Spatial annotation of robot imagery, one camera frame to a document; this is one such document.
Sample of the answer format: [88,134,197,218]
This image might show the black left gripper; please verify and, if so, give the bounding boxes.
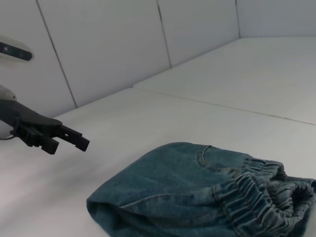
[0,99,91,156]

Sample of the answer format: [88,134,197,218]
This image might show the blue denim shorts with embroidery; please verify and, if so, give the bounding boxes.
[86,142,316,237]

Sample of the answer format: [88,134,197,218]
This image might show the white depth camera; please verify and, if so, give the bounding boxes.
[0,34,35,64]

